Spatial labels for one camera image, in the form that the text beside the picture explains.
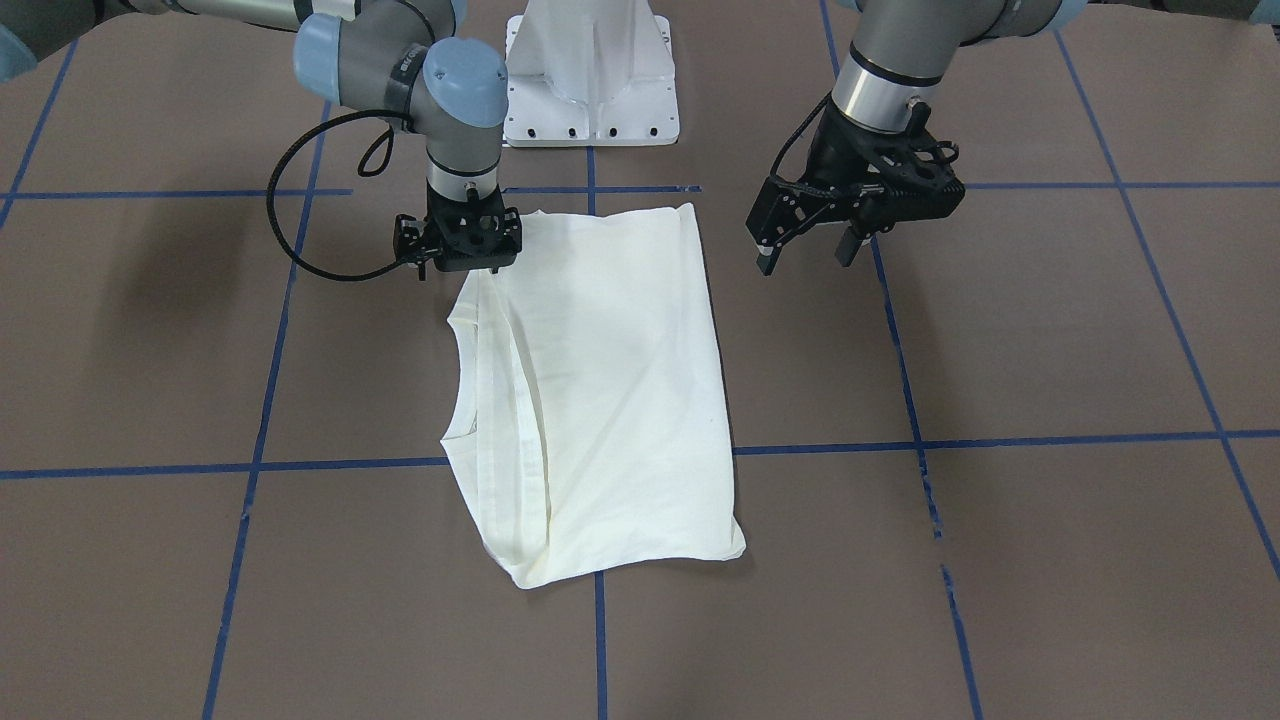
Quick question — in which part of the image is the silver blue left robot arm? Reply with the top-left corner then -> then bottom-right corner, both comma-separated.
745,1 -> 1084,275

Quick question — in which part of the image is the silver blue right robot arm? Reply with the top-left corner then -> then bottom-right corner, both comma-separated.
1,1 -> 522,281

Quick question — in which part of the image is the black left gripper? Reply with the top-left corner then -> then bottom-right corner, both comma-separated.
746,100 -> 966,277

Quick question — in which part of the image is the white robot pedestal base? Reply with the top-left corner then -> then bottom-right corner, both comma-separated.
504,1 -> 681,149

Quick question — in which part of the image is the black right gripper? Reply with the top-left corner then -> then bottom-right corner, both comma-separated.
393,188 -> 524,275

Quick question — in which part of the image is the cream long-sleeve cat shirt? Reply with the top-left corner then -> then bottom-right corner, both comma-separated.
442,202 -> 746,591

